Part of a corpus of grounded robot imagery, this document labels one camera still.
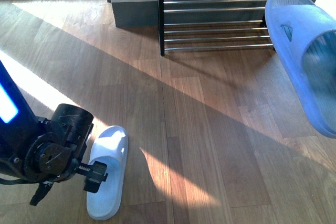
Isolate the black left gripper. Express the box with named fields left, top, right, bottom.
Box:
left=23, top=103, right=108, bottom=193

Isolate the light blue slipper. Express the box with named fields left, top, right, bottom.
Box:
left=87, top=125, right=129, bottom=220
left=265, top=0, right=335, bottom=138

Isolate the black metal shoe rack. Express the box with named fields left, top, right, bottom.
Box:
left=157, top=0, right=272, bottom=56

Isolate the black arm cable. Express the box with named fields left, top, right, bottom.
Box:
left=0, top=176, right=53, bottom=206

